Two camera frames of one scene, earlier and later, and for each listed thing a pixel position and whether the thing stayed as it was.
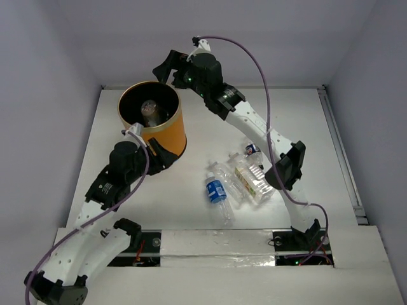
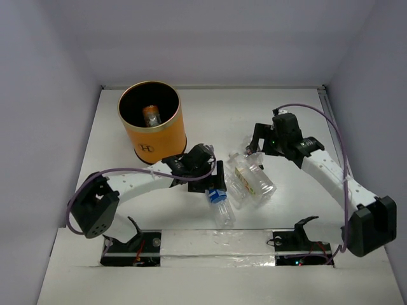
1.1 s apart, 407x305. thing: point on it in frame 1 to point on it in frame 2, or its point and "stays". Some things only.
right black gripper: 176,60 to 262,130
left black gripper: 159,154 to 210,182
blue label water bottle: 217,192 stays
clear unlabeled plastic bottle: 227,176 stays
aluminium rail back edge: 245,87 stays
